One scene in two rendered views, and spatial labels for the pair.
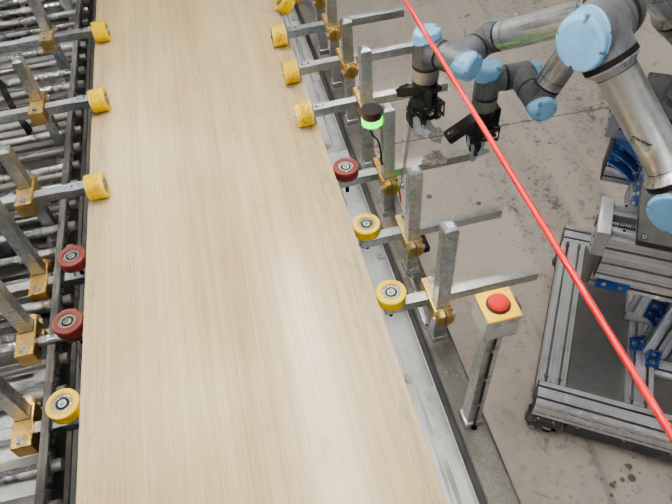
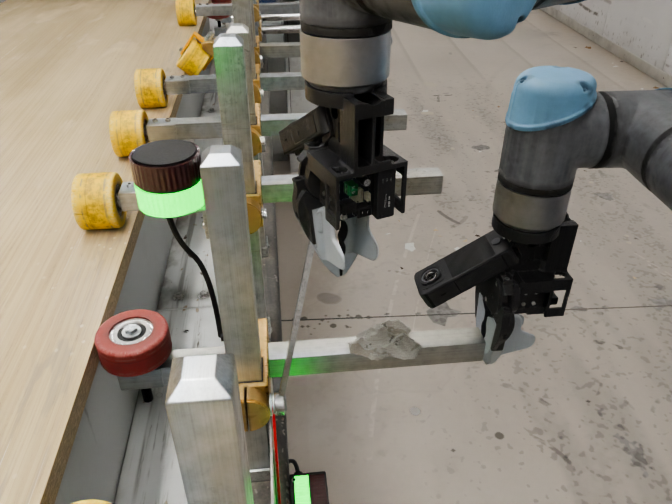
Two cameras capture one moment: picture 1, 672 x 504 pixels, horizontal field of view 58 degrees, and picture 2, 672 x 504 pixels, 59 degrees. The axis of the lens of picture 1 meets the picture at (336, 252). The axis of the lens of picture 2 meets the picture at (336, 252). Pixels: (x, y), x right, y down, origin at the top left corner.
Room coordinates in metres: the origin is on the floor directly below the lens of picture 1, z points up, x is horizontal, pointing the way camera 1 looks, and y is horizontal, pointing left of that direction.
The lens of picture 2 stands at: (0.92, -0.31, 1.35)
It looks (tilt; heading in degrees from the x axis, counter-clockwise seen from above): 34 degrees down; 2
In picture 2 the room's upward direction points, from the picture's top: straight up
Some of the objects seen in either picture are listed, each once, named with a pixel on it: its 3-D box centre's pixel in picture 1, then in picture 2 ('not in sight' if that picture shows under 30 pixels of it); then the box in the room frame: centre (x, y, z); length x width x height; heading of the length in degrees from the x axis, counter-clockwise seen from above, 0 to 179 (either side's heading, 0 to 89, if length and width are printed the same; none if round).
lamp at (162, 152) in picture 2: (372, 138); (183, 255); (1.39, -0.14, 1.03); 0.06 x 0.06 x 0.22; 9
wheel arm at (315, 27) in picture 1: (340, 22); (267, 80); (2.19, -0.11, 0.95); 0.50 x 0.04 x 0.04; 99
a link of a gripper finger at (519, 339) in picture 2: (480, 152); (510, 342); (1.47, -0.50, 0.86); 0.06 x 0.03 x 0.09; 99
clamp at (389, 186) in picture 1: (384, 175); (245, 372); (1.42, -0.18, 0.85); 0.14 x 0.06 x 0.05; 9
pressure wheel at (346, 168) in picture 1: (346, 178); (139, 364); (1.42, -0.06, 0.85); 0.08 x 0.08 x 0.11
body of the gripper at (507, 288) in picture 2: (483, 122); (523, 262); (1.49, -0.50, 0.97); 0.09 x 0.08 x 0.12; 99
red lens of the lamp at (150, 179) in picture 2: (371, 112); (166, 164); (1.39, -0.14, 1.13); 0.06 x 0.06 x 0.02
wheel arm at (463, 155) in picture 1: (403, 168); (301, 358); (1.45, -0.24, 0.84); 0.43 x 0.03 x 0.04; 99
